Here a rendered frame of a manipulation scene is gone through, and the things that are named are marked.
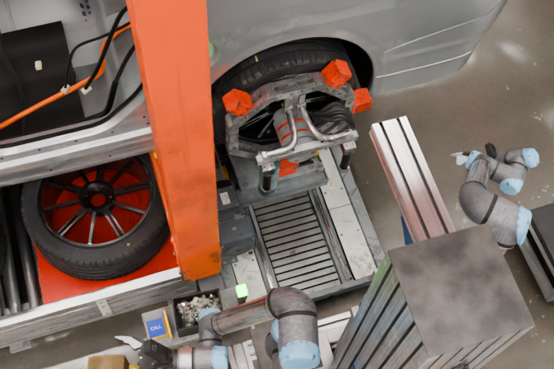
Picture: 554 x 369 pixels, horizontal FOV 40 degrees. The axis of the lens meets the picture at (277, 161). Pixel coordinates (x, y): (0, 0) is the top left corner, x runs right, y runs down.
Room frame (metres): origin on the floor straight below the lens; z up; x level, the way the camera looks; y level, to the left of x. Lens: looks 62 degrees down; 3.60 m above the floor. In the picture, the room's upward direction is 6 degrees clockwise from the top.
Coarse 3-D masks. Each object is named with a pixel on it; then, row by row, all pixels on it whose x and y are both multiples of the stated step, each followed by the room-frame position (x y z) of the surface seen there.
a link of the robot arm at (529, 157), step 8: (512, 152) 1.45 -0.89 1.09; (520, 152) 1.44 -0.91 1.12; (528, 152) 1.43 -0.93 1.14; (536, 152) 1.44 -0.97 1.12; (504, 160) 1.43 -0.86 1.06; (512, 160) 1.41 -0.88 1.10; (520, 160) 1.41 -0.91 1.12; (528, 160) 1.40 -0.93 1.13; (536, 160) 1.42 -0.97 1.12; (528, 168) 1.39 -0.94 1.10
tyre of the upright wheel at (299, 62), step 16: (272, 48) 1.77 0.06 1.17; (288, 48) 1.77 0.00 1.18; (304, 48) 1.78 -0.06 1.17; (320, 48) 1.81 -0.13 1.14; (336, 48) 1.86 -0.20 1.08; (240, 64) 1.70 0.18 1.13; (256, 64) 1.69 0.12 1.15; (272, 64) 1.69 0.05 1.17; (288, 64) 1.69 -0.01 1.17; (304, 64) 1.71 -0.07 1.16; (320, 64) 1.74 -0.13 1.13; (224, 80) 1.66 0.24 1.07; (240, 80) 1.64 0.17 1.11; (256, 80) 1.64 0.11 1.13; (352, 80) 1.80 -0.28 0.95; (224, 112) 1.59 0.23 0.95; (224, 128) 1.59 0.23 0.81
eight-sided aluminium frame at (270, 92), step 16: (288, 80) 1.66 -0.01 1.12; (304, 80) 1.67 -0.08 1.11; (320, 80) 1.67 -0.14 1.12; (256, 96) 1.60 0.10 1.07; (272, 96) 1.58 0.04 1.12; (288, 96) 1.60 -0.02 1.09; (336, 96) 1.69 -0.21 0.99; (352, 96) 1.71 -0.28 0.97; (256, 112) 1.55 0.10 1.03; (320, 128) 1.72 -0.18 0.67; (336, 128) 1.70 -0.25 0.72; (240, 144) 1.57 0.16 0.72; (256, 144) 1.61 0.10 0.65; (272, 144) 1.64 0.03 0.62
